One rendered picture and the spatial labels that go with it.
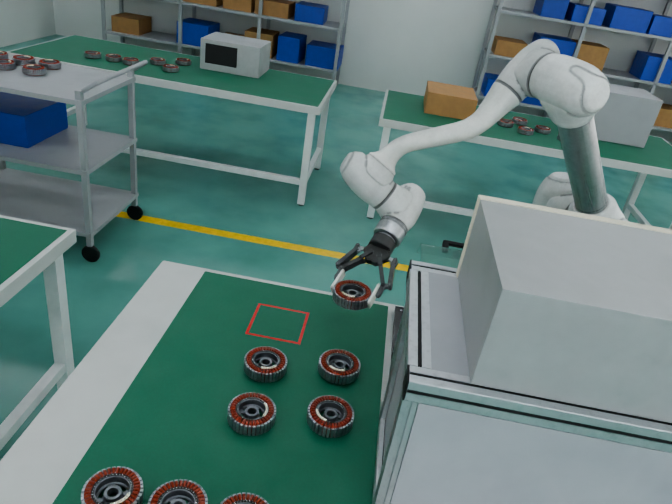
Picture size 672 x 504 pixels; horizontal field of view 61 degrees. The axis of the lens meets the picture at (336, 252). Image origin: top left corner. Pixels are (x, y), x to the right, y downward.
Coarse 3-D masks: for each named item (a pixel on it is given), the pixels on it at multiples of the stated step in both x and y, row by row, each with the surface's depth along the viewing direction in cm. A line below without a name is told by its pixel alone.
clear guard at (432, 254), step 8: (424, 248) 155; (432, 248) 156; (440, 248) 156; (448, 248) 157; (424, 256) 151; (432, 256) 152; (440, 256) 152; (448, 256) 153; (456, 256) 153; (440, 264) 148; (448, 264) 149; (456, 264) 150
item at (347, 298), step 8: (344, 280) 165; (352, 280) 166; (336, 288) 161; (344, 288) 164; (352, 288) 165; (360, 288) 164; (368, 288) 163; (336, 296) 159; (344, 296) 158; (352, 296) 159; (360, 296) 160; (368, 296) 160; (344, 304) 159; (352, 304) 158; (360, 304) 158
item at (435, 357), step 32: (416, 288) 126; (448, 288) 128; (416, 320) 116; (448, 320) 117; (416, 352) 106; (448, 352) 108; (416, 384) 99; (448, 384) 100; (512, 416) 100; (544, 416) 99; (576, 416) 98; (608, 416) 99
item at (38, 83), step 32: (0, 64) 296; (32, 64) 303; (64, 64) 326; (0, 96) 318; (32, 96) 275; (64, 96) 275; (96, 96) 286; (128, 96) 328; (0, 128) 301; (32, 128) 305; (64, 128) 336; (0, 160) 358; (32, 160) 292; (64, 160) 298; (96, 160) 304; (0, 192) 334; (32, 192) 339; (64, 192) 345; (96, 192) 351; (128, 192) 358; (64, 224) 312; (96, 224) 317; (96, 256) 315
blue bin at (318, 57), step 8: (312, 40) 742; (312, 48) 711; (320, 48) 710; (328, 48) 709; (312, 56) 716; (320, 56) 714; (328, 56) 713; (312, 64) 720; (320, 64) 719; (328, 64) 718
